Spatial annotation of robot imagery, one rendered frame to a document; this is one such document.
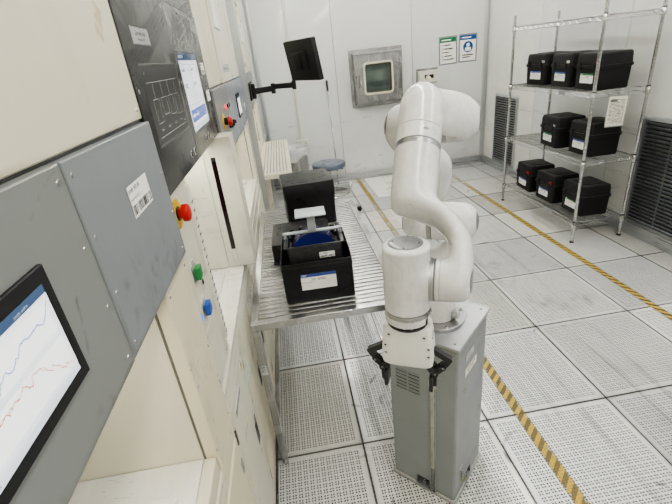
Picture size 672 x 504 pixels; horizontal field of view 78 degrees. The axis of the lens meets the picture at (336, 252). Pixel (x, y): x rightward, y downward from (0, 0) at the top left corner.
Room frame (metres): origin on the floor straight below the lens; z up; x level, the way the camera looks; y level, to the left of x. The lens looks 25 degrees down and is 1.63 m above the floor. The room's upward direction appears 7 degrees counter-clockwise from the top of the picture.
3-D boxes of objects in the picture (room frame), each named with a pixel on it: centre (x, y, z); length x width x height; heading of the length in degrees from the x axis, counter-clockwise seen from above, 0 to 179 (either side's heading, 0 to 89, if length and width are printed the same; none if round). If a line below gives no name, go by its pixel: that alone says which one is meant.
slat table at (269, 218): (1.97, 0.10, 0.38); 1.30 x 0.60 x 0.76; 5
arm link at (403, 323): (0.66, -0.12, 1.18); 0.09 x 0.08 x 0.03; 69
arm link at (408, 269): (0.66, -0.13, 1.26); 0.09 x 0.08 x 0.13; 70
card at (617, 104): (3.11, -2.17, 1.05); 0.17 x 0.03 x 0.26; 95
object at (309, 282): (1.56, 0.09, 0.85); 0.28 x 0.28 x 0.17; 3
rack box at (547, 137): (3.72, -2.12, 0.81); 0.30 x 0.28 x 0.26; 0
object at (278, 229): (1.93, 0.16, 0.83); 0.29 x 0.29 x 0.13; 3
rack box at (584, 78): (3.33, -2.16, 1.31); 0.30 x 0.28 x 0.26; 5
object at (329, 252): (1.56, 0.08, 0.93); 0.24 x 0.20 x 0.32; 93
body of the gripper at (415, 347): (0.66, -0.12, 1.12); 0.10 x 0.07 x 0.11; 69
